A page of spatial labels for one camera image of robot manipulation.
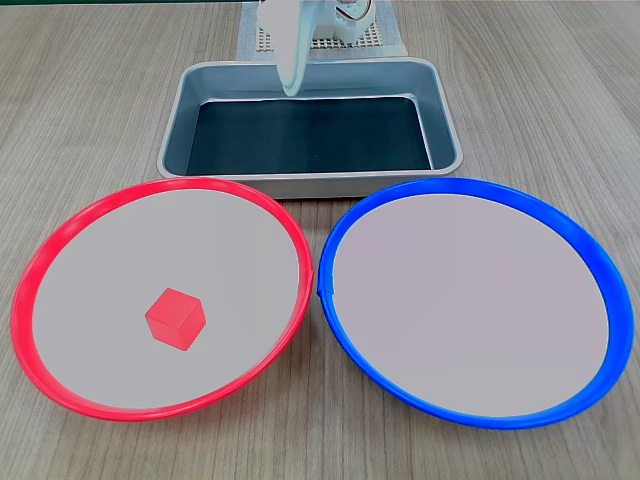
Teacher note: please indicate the small red cube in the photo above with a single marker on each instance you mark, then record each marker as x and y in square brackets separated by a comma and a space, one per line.
[175, 320]

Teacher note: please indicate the black tray mat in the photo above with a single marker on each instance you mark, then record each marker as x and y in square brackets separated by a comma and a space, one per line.
[310, 135]

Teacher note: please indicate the steel tray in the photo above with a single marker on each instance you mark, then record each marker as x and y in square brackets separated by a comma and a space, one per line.
[310, 185]

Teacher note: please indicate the white plate with red rim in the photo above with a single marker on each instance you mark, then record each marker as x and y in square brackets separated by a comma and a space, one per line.
[165, 250]

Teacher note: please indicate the white plate with blue rim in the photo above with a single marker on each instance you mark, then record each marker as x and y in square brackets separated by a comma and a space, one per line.
[470, 300]

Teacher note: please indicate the pale perforated base plate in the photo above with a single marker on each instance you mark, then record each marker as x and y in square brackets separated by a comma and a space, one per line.
[385, 42]

